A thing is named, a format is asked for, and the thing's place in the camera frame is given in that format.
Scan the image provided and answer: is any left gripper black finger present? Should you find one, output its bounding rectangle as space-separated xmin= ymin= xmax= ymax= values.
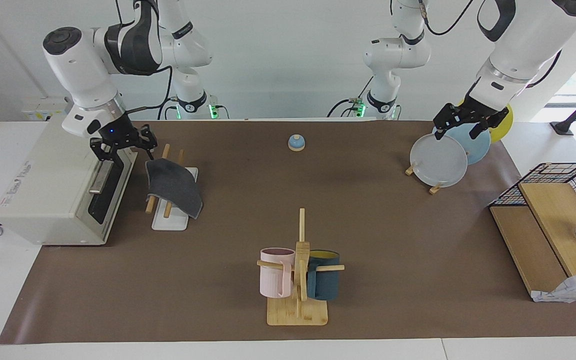
xmin=469 ymin=120 xmax=499 ymax=141
xmin=433 ymin=103 xmax=456 ymax=141

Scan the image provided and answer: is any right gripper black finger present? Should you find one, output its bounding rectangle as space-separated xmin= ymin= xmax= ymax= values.
xmin=138 ymin=127 xmax=158 ymax=161
xmin=90 ymin=142 xmax=124 ymax=168

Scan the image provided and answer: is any purple and grey towel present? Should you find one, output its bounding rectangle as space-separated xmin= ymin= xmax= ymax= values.
xmin=145 ymin=158 xmax=204 ymax=220

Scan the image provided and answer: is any wooden plate rack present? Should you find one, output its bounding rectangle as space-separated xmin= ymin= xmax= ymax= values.
xmin=405 ymin=162 xmax=444 ymax=195

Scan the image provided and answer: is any white wooden-bar towel rack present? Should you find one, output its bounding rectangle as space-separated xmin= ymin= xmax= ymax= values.
xmin=145 ymin=143 xmax=199 ymax=231

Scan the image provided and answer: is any yellow plate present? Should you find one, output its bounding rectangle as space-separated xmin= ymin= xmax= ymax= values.
xmin=458 ymin=100 xmax=514 ymax=143

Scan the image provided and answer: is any light blue plate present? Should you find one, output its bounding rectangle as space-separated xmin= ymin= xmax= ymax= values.
xmin=432 ymin=122 xmax=492 ymax=166

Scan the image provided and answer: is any grey plate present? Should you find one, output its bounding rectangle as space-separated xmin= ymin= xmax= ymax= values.
xmin=410 ymin=132 xmax=469 ymax=188

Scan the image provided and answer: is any cream toaster oven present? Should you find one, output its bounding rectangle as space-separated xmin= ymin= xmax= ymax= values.
xmin=0 ymin=116 xmax=139 ymax=246

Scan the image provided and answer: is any white power strip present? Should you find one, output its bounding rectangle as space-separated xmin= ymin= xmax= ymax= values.
xmin=20 ymin=97 xmax=74 ymax=122

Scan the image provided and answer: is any wooden shelf box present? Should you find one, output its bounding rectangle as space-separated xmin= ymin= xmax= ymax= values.
xmin=489 ymin=182 xmax=576 ymax=301

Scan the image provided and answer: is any brown table mat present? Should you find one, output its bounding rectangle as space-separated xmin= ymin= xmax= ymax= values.
xmin=0 ymin=120 xmax=576 ymax=345

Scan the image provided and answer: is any pink mug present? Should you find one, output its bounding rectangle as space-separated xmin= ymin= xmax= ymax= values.
xmin=260 ymin=247 xmax=296 ymax=299

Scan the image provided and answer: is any white patterned cloth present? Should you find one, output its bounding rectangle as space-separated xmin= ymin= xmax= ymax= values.
xmin=530 ymin=270 xmax=576 ymax=304

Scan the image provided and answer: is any dark teal mug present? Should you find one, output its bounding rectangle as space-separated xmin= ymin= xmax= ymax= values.
xmin=306 ymin=249 xmax=341 ymax=301

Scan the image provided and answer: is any wooden mug tree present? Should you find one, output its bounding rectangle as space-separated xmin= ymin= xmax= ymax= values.
xmin=256 ymin=208 xmax=345 ymax=327

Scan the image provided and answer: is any black base cable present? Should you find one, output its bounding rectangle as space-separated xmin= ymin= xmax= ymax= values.
xmin=157 ymin=96 xmax=181 ymax=121
xmin=327 ymin=75 xmax=374 ymax=120

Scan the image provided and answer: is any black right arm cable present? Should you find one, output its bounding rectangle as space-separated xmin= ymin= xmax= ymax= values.
xmin=115 ymin=0 xmax=175 ymax=115

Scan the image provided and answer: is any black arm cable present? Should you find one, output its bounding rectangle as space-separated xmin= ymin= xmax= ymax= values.
xmin=415 ymin=0 xmax=564 ymax=91
xmin=115 ymin=0 xmax=175 ymax=115

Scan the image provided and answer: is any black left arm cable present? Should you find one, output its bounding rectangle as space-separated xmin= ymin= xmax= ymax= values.
xmin=415 ymin=0 xmax=564 ymax=91

